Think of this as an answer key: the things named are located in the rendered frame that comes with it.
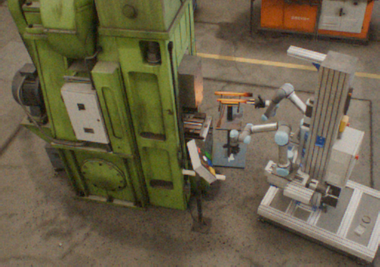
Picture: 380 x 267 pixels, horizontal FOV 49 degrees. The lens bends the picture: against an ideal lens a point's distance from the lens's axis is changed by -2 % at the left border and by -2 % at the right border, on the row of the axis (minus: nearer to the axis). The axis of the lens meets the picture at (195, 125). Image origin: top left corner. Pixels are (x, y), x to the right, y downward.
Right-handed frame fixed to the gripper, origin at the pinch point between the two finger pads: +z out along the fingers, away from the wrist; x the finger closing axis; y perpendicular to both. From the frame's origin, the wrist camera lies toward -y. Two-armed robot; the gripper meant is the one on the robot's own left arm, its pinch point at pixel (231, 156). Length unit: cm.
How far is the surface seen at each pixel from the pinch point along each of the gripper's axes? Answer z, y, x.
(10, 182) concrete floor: 94, -267, -97
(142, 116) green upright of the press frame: -43, -80, -28
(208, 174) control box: -11.9, -4.1, -39.1
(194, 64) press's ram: -83, -49, 18
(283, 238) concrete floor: 93, 65, -5
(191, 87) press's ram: -69, -44, 4
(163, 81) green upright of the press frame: -92, -53, -25
